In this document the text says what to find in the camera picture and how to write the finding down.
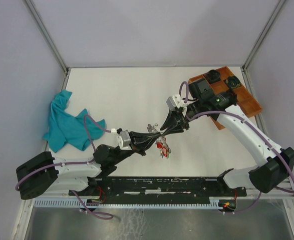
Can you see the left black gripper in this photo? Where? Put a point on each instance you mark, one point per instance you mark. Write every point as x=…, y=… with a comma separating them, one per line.
x=142, y=136

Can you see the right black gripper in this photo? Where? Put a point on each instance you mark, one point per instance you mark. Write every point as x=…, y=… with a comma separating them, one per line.
x=173, y=117

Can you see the silver keyring with keys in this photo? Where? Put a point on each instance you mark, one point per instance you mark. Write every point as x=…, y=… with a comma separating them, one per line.
x=164, y=153

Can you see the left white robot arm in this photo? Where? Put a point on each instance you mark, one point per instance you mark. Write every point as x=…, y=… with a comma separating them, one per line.
x=47, y=174

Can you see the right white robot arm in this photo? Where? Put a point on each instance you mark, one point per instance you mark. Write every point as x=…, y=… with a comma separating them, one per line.
x=274, y=164

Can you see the black round part top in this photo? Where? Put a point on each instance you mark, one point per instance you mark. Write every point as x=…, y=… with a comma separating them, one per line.
x=212, y=76

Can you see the green yellow round part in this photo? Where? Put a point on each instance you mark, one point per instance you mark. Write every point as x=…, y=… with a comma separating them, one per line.
x=233, y=82

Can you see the orange compartment tray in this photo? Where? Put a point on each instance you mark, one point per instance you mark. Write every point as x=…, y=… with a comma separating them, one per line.
x=248, y=104

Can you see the teal cloth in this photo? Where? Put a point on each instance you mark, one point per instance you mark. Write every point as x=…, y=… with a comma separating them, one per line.
x=65, y=128

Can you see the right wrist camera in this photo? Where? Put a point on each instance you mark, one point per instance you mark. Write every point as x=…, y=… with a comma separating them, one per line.
x=175, y=102

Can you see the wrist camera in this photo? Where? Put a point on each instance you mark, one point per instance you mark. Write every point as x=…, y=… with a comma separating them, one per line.
x=175, y=102
x=123, y=139

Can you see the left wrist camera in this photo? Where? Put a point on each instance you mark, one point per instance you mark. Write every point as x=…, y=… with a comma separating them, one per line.
x=123, y=139

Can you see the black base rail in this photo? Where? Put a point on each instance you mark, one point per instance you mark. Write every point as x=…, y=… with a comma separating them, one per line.
x=161, y=189

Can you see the white slotted cable duct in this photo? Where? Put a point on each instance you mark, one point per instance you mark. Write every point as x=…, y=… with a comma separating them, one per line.
x=51, y=202

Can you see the aluminium front frame rail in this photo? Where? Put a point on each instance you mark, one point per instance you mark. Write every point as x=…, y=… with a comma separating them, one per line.
x=274, y=194

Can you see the right aluminium frame post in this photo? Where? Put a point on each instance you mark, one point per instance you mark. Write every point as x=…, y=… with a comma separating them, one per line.
x=264, y=33

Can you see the aluminium frame post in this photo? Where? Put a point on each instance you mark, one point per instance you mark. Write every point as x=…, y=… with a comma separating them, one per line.
x=35, y=14
x=264, y=33

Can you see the left aluminium frame post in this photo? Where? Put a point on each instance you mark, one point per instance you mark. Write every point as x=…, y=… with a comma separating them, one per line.
x=35, y=14

